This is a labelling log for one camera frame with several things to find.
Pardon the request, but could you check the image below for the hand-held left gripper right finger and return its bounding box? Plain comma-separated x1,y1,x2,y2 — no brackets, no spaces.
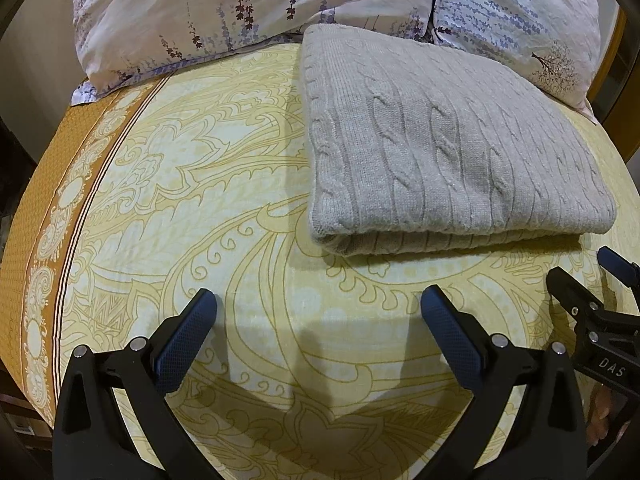
420,284,589,480

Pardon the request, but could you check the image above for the person's right hand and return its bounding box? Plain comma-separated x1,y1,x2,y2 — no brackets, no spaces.
583,385,619,449

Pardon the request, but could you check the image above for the yellow patterned bed sheet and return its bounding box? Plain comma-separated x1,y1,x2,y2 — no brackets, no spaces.
0,41,640,480

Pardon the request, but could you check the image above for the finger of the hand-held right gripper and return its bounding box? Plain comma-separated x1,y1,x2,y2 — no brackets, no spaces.
545,267,609,332
598,245,640,307

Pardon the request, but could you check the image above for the pink floral pillow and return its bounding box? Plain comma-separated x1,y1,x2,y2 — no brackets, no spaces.
62,0,439,107

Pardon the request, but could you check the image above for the grey cable knit sweater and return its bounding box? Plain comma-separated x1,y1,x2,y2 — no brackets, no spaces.
298,23,618,257

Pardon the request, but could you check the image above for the white lavender print pillow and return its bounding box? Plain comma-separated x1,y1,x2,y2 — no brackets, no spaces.
430,0,602,112

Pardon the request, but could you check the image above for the wooden bed frame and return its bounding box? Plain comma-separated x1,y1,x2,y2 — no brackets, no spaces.
587,0,634,167

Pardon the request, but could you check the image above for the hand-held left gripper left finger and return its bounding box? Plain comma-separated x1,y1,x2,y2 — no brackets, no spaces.
52,288,222,480

